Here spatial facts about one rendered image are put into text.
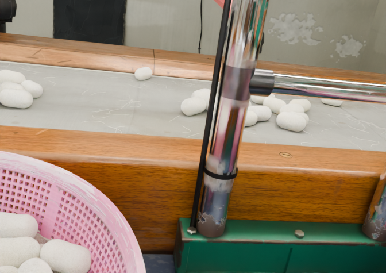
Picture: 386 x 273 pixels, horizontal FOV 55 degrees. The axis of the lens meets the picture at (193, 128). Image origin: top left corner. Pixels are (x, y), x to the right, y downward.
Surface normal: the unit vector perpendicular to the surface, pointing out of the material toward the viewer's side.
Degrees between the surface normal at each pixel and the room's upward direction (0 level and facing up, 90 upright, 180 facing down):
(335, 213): 90
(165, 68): 45
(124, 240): 75
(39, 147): 0
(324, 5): 90
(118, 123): 0
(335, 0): 90
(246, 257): 90
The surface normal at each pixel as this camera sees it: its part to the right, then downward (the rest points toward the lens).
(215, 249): 0.13, 0.39
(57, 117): 0.13, -0.92
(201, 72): 0.18, -0.38
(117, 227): -0.79, -0.16
